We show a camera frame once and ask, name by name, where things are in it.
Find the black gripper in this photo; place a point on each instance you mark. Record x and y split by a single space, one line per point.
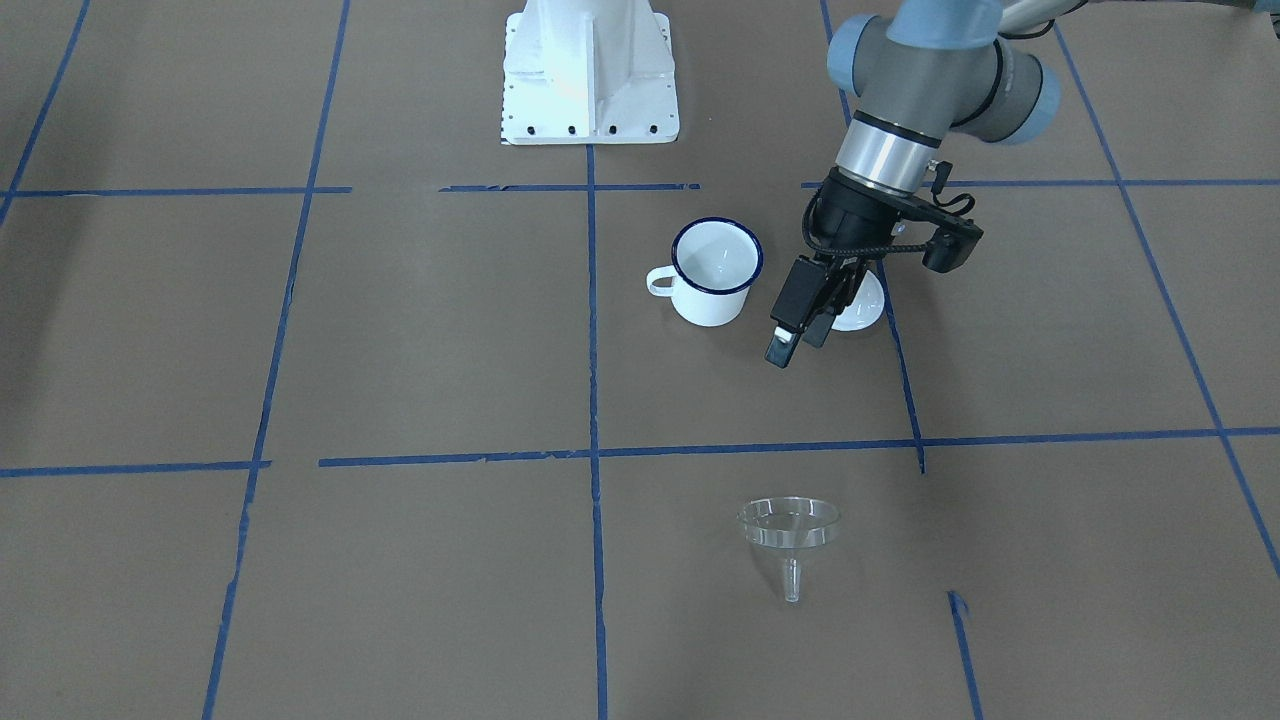
846 217

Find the white mug lid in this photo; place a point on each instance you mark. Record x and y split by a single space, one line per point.
866 308

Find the clear plastic funnel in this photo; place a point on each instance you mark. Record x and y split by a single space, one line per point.
785 533

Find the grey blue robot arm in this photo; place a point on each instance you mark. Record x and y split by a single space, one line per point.
932 68

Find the white enamel mug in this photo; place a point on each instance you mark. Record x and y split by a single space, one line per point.
713 263

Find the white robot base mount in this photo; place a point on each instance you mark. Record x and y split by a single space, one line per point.
579 72

